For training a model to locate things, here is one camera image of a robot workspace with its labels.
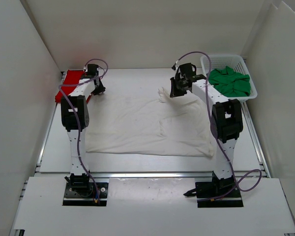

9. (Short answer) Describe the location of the red t-shirt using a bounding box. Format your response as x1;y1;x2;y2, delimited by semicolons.
55;70;95;103

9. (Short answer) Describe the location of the white t-shirt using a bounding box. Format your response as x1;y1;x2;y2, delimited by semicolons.
86;88;216;158

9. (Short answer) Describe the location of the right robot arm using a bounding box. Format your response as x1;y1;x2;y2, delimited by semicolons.
170;63;243;197

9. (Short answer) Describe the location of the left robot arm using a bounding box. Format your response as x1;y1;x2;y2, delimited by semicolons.
56;64;105;197

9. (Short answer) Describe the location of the green garment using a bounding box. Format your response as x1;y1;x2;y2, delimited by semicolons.
208;66;251;97

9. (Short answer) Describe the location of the white plastic basket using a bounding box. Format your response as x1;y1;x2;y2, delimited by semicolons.
200;54;257;101

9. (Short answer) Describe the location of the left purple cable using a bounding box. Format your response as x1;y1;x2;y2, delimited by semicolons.
58;58;109;204

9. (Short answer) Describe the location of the purple cable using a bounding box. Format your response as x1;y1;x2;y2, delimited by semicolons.
58;58;109;204
174;51;263;193

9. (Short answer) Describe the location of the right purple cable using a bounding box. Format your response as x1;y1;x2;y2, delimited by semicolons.
174;51;263;193

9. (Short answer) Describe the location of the aluminium rail front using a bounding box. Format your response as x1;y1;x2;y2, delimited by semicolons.
91;172;212;178

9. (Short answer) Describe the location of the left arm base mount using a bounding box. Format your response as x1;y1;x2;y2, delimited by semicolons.
62;174;109;207

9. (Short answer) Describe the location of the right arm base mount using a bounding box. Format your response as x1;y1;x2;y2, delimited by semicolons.
183;181;244;208

